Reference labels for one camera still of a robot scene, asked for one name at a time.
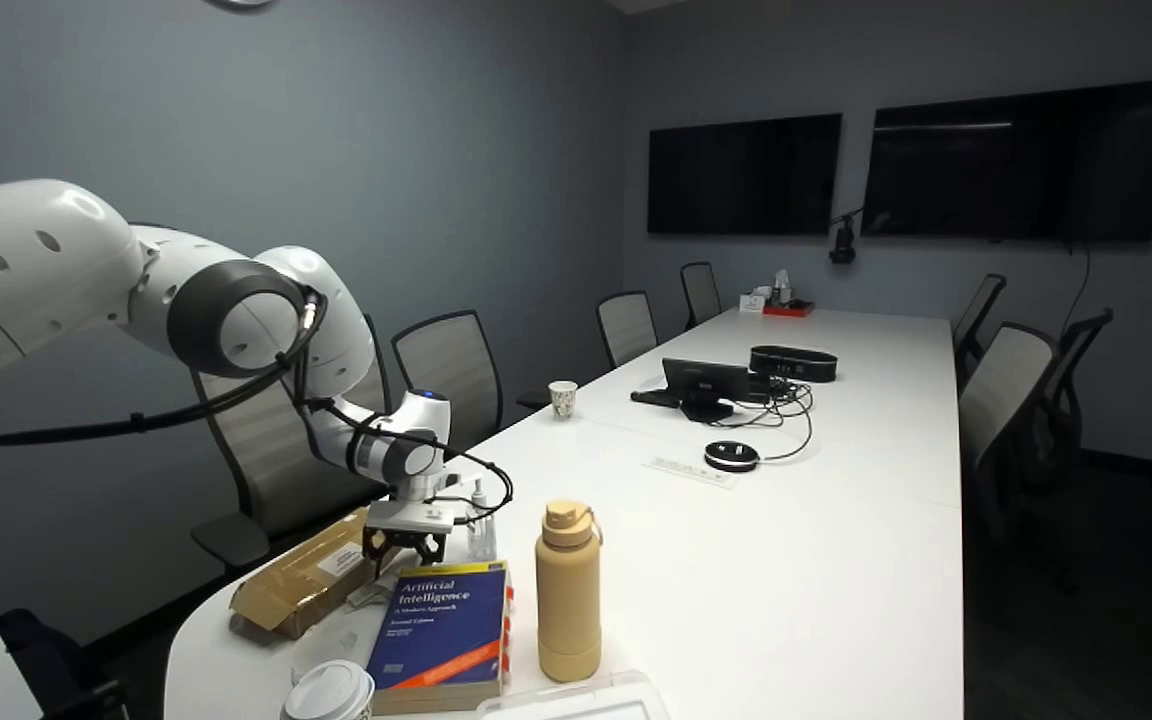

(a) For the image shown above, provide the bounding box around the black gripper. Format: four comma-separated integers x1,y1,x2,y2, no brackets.
364,496,452,574

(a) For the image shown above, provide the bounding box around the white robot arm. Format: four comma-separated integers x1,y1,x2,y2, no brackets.
0,178,455,563

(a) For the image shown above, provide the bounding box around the blue book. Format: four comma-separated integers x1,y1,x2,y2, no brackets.
369,559,511,717

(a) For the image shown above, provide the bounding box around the white tissue box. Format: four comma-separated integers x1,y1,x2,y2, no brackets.
735,293,763,315

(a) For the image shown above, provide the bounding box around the brown cardboard box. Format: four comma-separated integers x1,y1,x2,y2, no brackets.
233,513,370,641

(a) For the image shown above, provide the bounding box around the white lidded paper cup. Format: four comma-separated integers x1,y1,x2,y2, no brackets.
279,658,376,720

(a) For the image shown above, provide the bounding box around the tan squeeze bottle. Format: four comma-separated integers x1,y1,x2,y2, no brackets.
537,500,604,683

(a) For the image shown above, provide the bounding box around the grey mesh office chair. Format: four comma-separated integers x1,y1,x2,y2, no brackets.
390,306,504,449

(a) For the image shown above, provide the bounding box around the small paper cup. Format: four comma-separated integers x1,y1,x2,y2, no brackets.
549,379,580,421

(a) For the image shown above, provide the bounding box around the black conference tablet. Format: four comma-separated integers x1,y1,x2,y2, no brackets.
634,361,789,422

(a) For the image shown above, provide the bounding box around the black speaker bar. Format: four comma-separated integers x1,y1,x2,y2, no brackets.
750,342,836,379

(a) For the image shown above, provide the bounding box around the red tray with items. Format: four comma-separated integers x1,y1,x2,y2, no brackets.
763,299,814,315

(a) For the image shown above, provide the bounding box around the black webcam under monitors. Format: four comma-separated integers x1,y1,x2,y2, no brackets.
827,206,858,262

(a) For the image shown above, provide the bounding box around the dark office chair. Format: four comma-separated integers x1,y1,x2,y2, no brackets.
960,306,1115,522

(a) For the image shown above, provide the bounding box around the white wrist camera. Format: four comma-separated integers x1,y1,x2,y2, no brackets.
424,487,490,531

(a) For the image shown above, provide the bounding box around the right wall monitor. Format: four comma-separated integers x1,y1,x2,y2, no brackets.
647,114,842,237

